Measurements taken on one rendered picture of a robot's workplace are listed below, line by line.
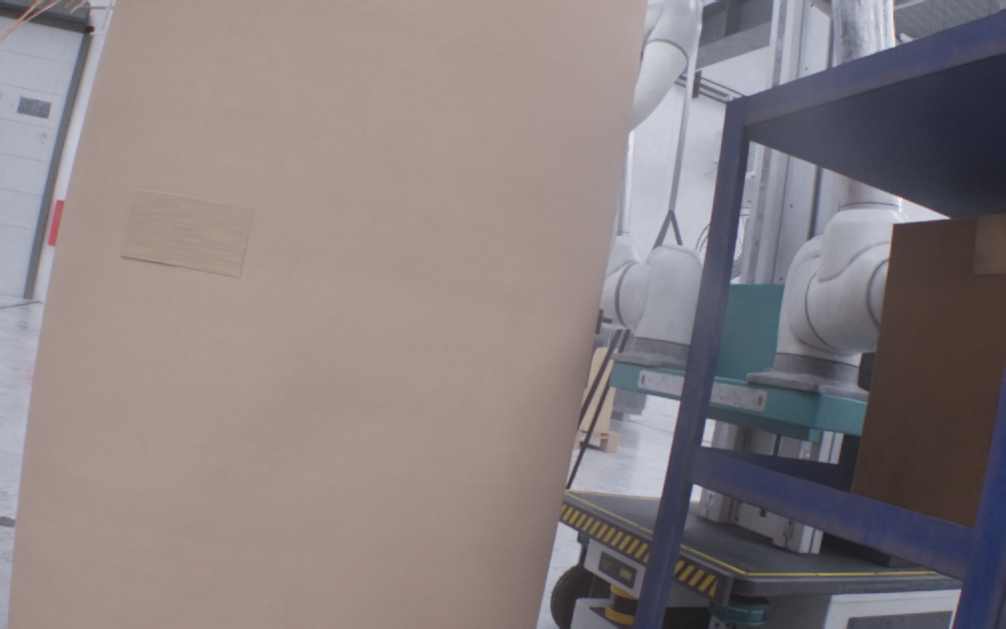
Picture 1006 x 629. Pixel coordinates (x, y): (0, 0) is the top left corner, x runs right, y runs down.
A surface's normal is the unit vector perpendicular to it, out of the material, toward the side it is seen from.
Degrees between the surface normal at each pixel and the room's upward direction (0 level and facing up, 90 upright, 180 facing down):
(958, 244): 90
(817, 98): 90
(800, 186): 90
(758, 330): 90
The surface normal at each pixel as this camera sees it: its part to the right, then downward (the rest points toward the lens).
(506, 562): 0.67, 0.11
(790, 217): -0.90, -0.18
